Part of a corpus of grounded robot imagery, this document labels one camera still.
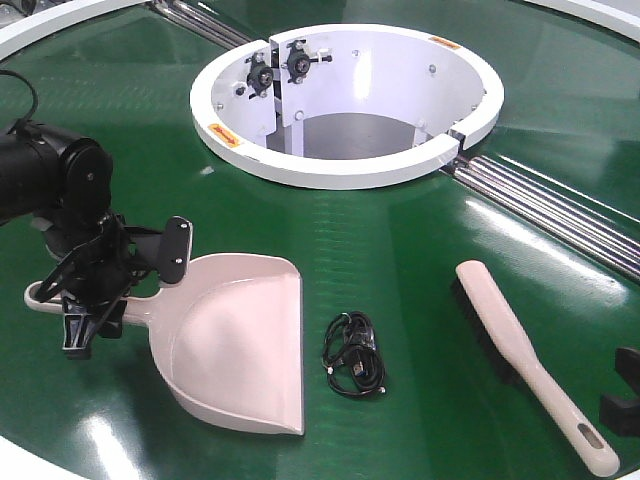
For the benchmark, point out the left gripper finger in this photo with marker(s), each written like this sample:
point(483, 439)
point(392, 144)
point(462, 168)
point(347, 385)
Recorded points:
point(83, 323)
point(166, 251)

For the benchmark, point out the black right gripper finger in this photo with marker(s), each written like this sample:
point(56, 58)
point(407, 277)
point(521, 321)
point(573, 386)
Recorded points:
point(620, 415)
point(627, 366)

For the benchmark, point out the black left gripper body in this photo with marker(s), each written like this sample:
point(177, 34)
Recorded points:
point(95, 273)

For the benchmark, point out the pink plastic dustpan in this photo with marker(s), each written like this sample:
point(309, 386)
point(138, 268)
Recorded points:
point(227, 340)

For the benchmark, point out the pink hand broom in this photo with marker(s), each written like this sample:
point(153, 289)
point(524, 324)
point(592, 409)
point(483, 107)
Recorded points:
point(513, 358)

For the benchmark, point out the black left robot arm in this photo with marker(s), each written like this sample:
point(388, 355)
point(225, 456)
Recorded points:
point(63, 180)

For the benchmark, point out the white outer conveyor rim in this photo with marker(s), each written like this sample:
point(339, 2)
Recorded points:
point(618, 16)

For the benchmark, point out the near metal roller strip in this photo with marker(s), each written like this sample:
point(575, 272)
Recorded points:
point(579, 226)

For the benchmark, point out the metal roller strip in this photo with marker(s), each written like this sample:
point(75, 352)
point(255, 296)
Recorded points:
point(200, 21)
point(579, 226)

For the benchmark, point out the orange warning sticker left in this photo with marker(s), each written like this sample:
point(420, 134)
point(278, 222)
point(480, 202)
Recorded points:
point(225, 135)

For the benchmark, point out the orange warning sticker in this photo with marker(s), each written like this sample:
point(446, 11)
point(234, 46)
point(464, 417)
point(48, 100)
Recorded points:
point(445, 42)
point(225, 135)

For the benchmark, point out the far metal roller strip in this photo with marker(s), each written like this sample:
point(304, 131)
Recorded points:
point(200, 21)

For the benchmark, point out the orange warning sticker right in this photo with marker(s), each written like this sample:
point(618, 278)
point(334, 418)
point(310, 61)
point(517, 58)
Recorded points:
point(445, 42)

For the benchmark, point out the left black bearing mount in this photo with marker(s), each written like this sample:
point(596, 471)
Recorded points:
point(260, 76)

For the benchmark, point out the black bearing mount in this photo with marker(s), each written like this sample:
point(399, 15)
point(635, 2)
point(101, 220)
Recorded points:
point(260, 76)
point(299, 61)

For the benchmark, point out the right black bearing mount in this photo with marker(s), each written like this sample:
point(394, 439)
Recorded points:
point(299, 61)

